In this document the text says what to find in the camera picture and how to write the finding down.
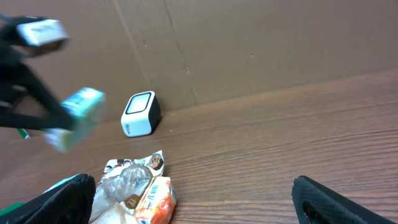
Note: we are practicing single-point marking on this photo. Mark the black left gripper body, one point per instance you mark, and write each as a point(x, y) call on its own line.
point(10, 57)

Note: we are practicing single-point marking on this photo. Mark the clear brown snack bag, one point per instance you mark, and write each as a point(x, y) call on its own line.
point(124, 178)

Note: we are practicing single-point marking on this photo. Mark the green white pole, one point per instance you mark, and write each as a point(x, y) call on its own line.
point(23, 133)

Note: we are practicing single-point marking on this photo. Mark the teal white box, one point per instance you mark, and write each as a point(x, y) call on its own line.
point(86, 108)

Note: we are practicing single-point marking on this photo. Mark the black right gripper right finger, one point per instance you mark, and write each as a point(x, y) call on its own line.
point(316, 204)

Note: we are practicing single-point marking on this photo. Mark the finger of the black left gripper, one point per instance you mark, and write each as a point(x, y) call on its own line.
point(38, 90)
point(52, 119)

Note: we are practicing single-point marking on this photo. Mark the white barcode scanner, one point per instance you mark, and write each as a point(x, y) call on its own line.
point(141, 115)

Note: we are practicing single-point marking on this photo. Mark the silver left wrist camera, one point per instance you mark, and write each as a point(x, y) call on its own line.
point(42, 37)

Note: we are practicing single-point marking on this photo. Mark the orange snack packet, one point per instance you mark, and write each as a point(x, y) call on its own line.
point(158, 203)

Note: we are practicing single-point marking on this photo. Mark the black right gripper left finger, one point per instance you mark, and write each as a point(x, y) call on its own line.
point(69, 202)

